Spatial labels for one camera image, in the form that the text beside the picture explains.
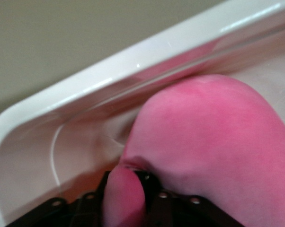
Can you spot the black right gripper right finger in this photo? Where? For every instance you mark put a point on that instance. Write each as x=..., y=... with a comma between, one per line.
x=161, y=210

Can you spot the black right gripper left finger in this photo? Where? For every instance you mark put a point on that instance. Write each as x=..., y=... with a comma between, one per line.
x=90, y=208

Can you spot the pink plush toy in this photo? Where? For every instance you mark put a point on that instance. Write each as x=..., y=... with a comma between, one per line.
x=204, y=142

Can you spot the pink plastic box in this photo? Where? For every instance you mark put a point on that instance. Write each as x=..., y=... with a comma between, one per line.
x=62, y=94

